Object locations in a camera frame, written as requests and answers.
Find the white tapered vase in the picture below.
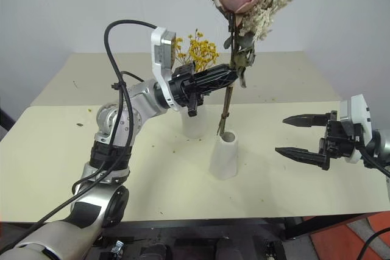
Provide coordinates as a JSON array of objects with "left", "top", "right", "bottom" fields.
[
  {"left": 208, "top": 130, "right": 239, "bottom": 181},
  {"left": 180, "top": 100, "right": 208, "bottom": 139}
]

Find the yellow dried flower bouquet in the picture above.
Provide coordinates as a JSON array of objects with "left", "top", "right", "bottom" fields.
[{"left": 174, "top": 28, "right": 221, "bottom": 74}]

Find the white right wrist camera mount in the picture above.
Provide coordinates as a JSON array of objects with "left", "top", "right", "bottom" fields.
[{"left": 339, "top": 93, "right": 373, "bottom": 164}]

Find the black table frame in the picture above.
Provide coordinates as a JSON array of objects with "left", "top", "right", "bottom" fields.
[{"left": 278, "top": 210, "right": 380, "bottom": 241}]

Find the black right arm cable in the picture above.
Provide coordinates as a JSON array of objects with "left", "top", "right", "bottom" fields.
[{"left": 361, "top": 147, "right": 390, "bottom": 179}]

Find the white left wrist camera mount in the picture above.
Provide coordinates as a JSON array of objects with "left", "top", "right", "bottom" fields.
[{"left": 150, "top": 27, "right": 181, "bottom": 112}]

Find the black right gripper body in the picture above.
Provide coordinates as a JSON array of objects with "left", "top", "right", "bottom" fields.
[{"left": 317, "top": 110, "right": 362, "bottom": 160}]

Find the black angled stand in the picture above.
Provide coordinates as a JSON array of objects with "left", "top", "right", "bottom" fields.
[{"left": 0, "top": 97, "right": 16, "bottom": 139}]

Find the black floor cable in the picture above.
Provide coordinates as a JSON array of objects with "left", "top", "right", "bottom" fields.
[{"left": 357, "top": 225, "right": 390, "bottom": 260}]

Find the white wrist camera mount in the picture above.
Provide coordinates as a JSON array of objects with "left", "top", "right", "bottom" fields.
[
  {"left": 339, "top": 93, "right": 373, "bottom": 164},
  {"left": 150, "top": 27, "right": 181, "bottom": 112}
]

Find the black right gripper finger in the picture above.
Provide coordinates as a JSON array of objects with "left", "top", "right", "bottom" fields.
[
  {"left": 282, "top": 113, "right": 332, "bottom": 129},
  {"left": 274, "top": 147, "right": 331, "bottom": 171}
]

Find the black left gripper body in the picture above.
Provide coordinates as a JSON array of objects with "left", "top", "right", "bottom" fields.
[{"left": 168, "top": 63, "right": 205, "bottom": 118}]

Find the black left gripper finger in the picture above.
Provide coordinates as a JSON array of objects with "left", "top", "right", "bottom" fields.
[
  {"left": 194, "top": 64, "right": 238, "bottom": 84},
  {"left": 197, "top": 75, "right": 238, "bottom": 94}
]

